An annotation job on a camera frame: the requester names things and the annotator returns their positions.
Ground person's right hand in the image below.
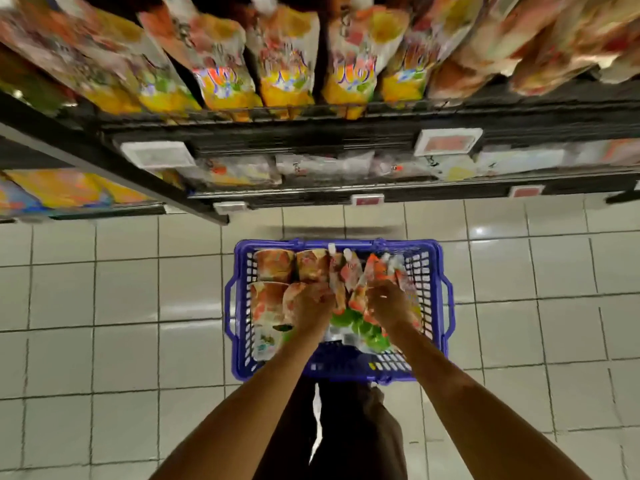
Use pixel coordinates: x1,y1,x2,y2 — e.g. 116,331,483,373
362,279,416,341

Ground row of yellow bags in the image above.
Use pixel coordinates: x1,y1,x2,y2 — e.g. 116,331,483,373
0,167,159,218

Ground person's left hand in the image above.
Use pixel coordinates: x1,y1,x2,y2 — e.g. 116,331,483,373
282,281,338,341

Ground person's right forearm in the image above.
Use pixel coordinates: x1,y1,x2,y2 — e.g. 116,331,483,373
385,325,591,480

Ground orange jelly cup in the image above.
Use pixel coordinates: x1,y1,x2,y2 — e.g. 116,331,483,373
250,281,291,327
294,249,332,285
254,247,296,285

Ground black metal store shelf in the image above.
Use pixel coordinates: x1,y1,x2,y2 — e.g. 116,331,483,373
0,0,640,224

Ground white price tag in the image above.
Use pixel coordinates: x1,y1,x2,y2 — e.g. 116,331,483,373
120,141,196,171

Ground row of clear bags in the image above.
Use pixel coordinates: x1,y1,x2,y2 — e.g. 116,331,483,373
200,139,640,188

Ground person's dark trousers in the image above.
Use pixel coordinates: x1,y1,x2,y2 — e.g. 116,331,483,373
250,379,409,480

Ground blue plastic shopping basket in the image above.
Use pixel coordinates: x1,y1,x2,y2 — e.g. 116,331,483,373
224,239,456,384

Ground row of small multicolour pouches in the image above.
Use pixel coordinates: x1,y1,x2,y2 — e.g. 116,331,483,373
0,0,421,121

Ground person's left forearm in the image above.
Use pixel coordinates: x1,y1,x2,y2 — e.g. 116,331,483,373
150,329,326,480

